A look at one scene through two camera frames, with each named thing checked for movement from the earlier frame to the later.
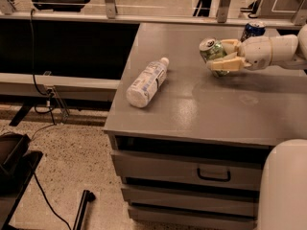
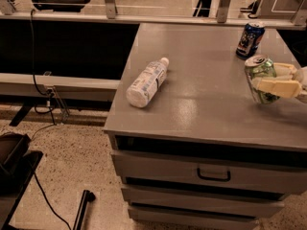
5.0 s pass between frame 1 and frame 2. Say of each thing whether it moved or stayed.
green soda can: moved
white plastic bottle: stayed
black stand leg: stayed
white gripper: moved
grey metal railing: stayed
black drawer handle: stayed
